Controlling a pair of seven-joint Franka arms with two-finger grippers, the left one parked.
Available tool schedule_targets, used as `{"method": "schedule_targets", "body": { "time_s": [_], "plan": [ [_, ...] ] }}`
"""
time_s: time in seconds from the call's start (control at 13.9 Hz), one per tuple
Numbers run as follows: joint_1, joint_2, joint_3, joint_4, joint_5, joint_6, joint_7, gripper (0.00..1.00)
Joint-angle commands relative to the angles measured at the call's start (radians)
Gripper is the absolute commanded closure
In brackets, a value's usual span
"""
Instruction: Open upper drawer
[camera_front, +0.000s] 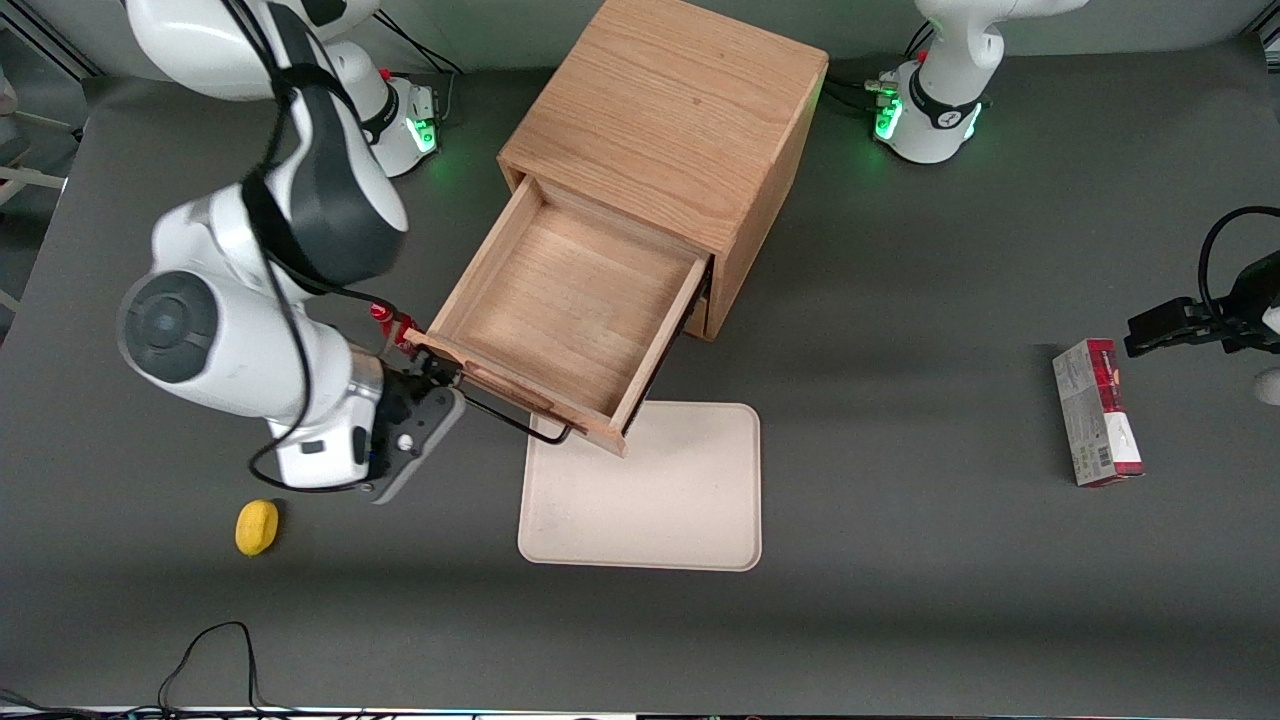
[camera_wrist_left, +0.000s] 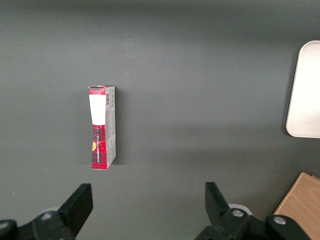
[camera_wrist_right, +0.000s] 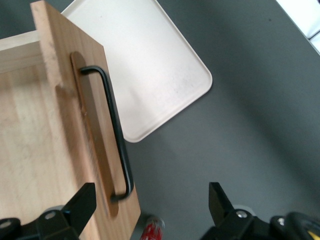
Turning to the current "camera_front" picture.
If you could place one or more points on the grey and red carton box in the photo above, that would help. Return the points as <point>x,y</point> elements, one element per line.
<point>1095,420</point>

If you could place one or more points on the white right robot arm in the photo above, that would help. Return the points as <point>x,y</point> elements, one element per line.
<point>220,340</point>

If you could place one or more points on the yellow lemon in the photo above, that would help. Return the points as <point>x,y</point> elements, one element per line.
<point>256,527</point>

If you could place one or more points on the aluminium frame profile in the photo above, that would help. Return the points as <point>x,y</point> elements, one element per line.
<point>50,40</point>

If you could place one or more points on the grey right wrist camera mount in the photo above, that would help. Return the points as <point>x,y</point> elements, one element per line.
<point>410,455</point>

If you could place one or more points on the beige rectangular tray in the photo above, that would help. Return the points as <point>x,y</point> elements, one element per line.
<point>680,500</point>

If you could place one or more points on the wooden drawer front panel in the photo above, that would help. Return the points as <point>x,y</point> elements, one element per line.
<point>697,318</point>

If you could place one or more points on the wooden drawer with notched rim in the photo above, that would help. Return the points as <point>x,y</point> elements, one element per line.
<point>570,300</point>

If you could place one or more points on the oak wooden drawer cabinet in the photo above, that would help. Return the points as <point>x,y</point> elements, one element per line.
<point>670,110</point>

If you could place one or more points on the white metal stand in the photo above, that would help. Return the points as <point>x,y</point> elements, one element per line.
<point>30,178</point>

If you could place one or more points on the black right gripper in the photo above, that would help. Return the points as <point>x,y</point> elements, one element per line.
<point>403,398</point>

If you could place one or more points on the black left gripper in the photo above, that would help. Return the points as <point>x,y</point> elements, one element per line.
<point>1243,312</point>

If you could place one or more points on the red soda bottle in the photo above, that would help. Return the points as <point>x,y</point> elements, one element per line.
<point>381,312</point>

